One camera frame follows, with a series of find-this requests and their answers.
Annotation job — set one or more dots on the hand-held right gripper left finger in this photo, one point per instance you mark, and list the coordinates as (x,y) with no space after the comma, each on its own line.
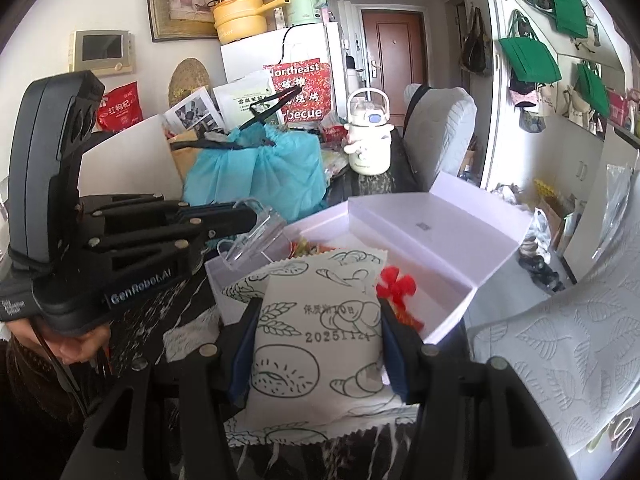
(241,365)

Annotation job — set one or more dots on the woven straw fan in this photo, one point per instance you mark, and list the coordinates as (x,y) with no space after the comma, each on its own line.
(187,77)

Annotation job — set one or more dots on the black and white photo paper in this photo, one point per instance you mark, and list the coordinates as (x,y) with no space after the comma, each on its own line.
(192,112)

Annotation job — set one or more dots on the white tea packet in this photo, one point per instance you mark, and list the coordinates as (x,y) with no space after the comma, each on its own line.
(240,95)

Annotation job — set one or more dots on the wall intercom panel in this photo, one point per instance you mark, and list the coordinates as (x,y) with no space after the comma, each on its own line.
(100,50)

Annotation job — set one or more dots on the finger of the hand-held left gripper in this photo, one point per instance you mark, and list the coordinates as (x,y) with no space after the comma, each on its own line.
(220,220)
(135,205)

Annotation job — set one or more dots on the red goji berry bag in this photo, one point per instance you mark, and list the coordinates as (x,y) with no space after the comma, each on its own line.
(120,110)

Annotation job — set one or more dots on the dark handbag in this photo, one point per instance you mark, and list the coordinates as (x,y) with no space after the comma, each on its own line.
(475,50)

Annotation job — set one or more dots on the clear plastic sheet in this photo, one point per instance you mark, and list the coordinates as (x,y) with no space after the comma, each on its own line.
(615,205)

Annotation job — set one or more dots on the white refrigerator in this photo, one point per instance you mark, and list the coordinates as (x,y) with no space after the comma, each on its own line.
(240,60)

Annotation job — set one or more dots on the person's left hand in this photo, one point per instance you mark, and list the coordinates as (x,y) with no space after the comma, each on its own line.
(70,347)

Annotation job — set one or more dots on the green tote bag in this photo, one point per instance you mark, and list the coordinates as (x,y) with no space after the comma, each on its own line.
(530,60)

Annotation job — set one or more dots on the red paper bag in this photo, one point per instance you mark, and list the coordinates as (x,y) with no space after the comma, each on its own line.
(305,85)

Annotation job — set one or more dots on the grey padded chair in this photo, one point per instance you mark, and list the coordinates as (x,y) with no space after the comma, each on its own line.
(445,130)

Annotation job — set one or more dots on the white foam board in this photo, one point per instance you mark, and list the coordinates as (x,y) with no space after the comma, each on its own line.
(135,160)

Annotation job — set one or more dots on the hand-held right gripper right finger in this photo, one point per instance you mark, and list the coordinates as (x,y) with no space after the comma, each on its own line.
(397,360)

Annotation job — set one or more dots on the white patterned paper towel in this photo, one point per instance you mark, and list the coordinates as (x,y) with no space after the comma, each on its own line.
(575,350)

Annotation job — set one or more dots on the white water bottle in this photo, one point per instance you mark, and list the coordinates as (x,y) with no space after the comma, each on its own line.
(367,150)

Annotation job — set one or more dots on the white cardboard box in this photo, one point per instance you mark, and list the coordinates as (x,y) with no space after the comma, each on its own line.
(450,260)

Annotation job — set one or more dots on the red plastic flower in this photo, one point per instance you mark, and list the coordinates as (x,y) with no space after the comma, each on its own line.
(397,285)

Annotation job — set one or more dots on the yellow cooking pot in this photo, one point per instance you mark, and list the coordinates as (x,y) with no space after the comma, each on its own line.
(240,22)

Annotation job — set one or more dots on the brown door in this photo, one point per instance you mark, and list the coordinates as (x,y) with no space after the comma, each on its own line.
(395,50)

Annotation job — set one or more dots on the white cabinet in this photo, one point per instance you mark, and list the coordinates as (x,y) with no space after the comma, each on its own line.
(585,160)

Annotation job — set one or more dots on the white bread packet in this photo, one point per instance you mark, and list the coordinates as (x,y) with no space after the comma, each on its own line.
(315,340)
(300,432)

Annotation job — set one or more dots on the brown paper bag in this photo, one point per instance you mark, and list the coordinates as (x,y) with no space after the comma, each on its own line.
(185,160)

